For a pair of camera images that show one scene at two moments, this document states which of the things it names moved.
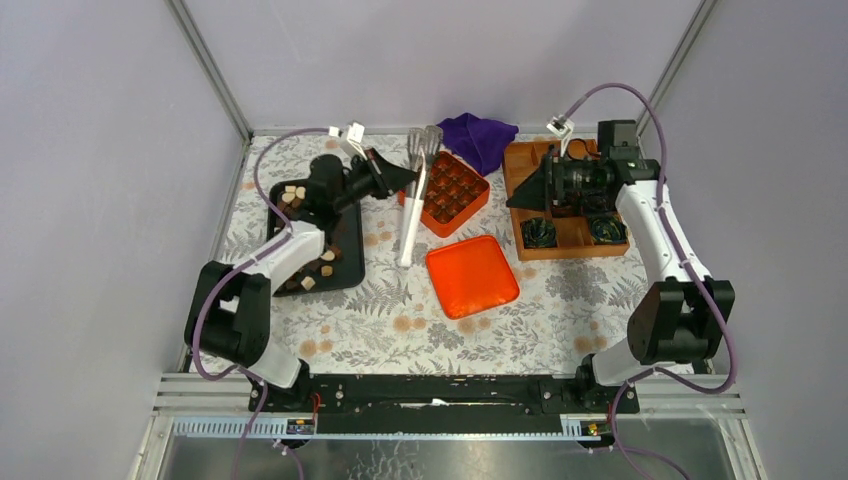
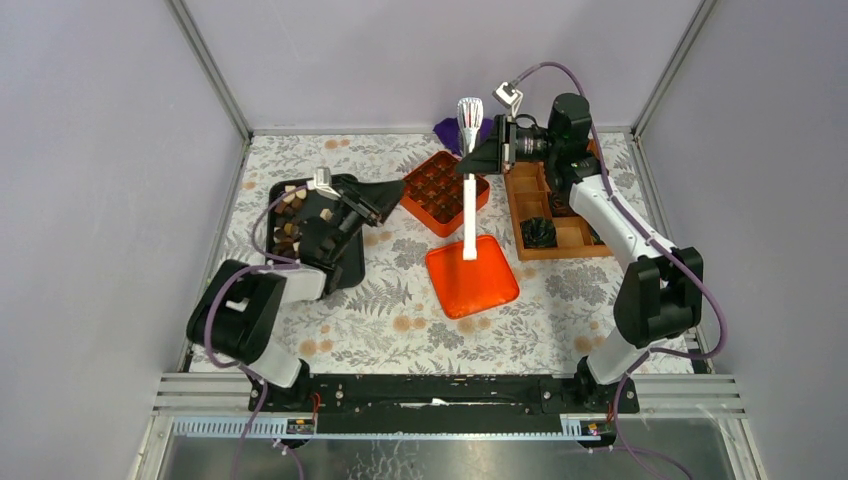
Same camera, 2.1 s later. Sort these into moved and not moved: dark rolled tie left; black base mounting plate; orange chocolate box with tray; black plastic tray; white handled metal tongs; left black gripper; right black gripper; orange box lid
Moved: right black gripper; white handled metal tongs; left black gripper
Not moved: black base mounting plate; black plastic tray; orange chocolate box with tray; dark rolled tie left; orange box lid
